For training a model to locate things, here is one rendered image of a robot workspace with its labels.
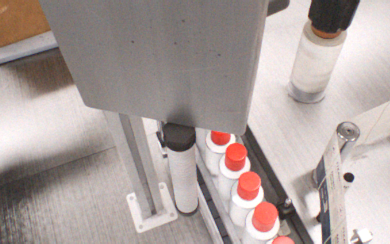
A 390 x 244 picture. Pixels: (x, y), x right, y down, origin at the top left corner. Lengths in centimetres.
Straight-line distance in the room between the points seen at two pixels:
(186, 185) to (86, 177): 46
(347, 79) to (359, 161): 22
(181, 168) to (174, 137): 6
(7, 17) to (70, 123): 33
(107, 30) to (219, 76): 10
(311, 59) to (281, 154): 20
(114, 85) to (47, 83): 73
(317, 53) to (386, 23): 39
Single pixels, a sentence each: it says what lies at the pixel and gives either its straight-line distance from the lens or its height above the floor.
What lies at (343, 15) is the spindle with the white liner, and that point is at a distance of 77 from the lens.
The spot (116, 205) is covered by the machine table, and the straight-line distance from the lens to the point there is 88.
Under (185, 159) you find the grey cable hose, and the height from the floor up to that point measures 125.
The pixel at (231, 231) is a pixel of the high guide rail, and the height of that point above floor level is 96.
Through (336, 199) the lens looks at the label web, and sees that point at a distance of 68.
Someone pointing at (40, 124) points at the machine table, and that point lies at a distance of 103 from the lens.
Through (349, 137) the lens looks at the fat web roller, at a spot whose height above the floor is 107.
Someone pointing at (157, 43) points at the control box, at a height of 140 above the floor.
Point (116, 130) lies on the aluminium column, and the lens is 55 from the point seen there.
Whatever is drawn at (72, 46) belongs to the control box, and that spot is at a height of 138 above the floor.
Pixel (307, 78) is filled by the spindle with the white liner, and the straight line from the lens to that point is 89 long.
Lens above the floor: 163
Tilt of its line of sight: 57 degrees down
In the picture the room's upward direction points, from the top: 3 degrees counter-clockwise
